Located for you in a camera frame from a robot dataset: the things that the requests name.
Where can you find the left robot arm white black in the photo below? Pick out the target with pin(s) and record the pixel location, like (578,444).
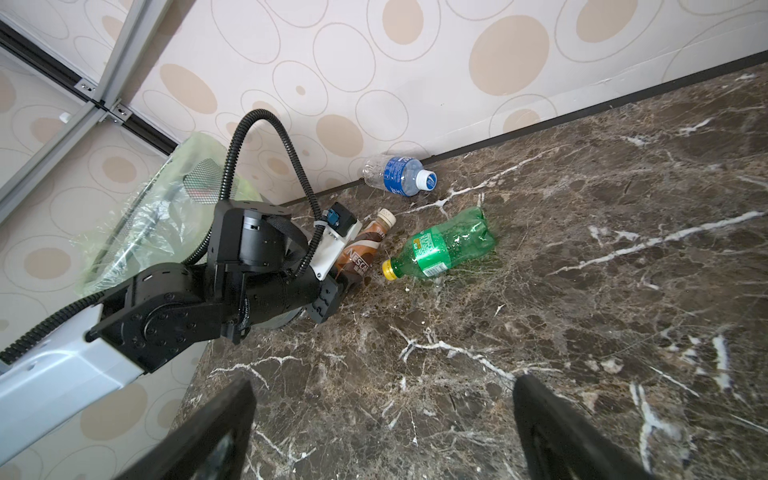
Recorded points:
(57,373)

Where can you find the brown Nescafe bottle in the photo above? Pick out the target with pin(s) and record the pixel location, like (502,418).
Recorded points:
(358,257)

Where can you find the green soda bottle yellow cap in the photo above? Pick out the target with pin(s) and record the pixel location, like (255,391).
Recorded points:
(437,249)

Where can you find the green mesh bin with liner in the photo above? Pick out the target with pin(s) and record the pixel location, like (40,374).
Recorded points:
(162,210)

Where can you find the horizontal aluminium rail back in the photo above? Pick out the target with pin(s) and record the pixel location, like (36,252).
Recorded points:
(141,23)

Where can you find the Pocari Sweat clear bottle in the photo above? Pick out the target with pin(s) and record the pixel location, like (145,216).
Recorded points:
(403,176)

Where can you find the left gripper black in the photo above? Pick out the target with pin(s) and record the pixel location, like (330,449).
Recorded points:
(258,272)

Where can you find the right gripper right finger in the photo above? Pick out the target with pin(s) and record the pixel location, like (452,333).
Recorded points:
(559,443)

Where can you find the diagonal aluminium rail left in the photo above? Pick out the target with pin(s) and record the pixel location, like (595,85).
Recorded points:
(27,179)

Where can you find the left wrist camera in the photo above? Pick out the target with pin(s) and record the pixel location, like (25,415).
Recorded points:
(342,227)

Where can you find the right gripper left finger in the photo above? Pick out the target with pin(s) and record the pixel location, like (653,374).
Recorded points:
(212,444)

